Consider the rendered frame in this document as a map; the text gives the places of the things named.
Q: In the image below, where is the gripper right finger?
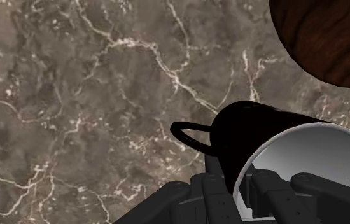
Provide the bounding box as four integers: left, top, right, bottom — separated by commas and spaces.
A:
246, 163, 350, 224

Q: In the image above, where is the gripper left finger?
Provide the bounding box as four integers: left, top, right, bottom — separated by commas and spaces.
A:
113, 154, 244, 224

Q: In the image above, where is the black mug with white inside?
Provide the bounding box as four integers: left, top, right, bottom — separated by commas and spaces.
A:
169, 100, 350, 220

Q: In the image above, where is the dark brown wooden round board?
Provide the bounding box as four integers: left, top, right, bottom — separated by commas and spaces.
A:
268, 0, 350, 88

